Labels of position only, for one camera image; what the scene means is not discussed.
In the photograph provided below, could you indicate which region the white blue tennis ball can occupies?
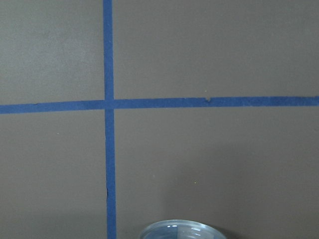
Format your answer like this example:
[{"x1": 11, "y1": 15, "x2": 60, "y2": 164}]
[{"x1": 139, "y1": 220, "x2": 227, "y2": 239}]

